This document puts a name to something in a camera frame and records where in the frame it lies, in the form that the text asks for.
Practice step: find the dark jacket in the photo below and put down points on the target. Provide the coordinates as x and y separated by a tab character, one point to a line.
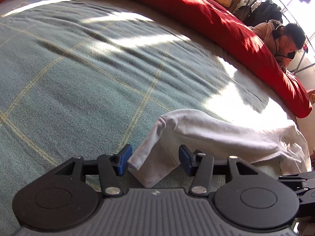
263	12

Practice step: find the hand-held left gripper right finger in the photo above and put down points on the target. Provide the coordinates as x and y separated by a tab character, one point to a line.
185	158

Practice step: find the red quilt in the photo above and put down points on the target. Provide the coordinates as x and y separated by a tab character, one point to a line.
209	17

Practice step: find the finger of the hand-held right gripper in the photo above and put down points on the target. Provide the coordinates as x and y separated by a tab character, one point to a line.
307	196
295	177

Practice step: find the metal drying rack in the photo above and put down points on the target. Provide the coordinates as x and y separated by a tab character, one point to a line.
301	62

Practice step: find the white t-shirt with black lettering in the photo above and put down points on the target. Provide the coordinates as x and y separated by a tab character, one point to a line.
209	132

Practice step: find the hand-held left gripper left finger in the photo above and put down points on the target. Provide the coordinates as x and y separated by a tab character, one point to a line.
124	158

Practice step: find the green plaid bed sheet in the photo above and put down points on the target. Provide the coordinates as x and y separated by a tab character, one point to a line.
73	78

